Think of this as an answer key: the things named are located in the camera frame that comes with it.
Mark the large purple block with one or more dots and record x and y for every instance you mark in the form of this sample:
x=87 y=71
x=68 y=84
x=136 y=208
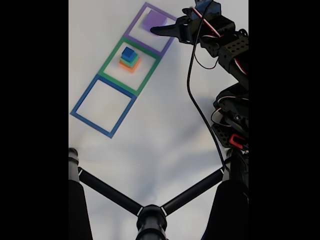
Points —
x=152 y=18

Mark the green block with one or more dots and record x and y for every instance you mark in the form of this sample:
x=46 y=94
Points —
x=135 y=61

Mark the small blue block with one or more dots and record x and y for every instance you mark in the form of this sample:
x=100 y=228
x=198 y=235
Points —
x=128 y=53

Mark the orange block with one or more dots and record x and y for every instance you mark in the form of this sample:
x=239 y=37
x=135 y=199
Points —
x=132 y=69

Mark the red clamp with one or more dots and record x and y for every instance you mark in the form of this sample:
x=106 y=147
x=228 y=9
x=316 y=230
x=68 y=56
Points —
x=235 y=141

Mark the black tripod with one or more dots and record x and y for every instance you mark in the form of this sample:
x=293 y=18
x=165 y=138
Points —
x=151 y=220

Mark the camera board with blue mount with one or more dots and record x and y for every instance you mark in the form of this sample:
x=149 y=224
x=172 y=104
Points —
x=210 y=7

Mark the purple square frame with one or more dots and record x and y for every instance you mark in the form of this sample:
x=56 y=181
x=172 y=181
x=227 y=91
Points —
x=136 y=20

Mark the green square frame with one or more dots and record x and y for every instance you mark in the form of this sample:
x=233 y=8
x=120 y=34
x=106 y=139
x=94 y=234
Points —
x=111 y=56

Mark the blue square frame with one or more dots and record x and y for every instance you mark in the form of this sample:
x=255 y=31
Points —
x=85 y=95

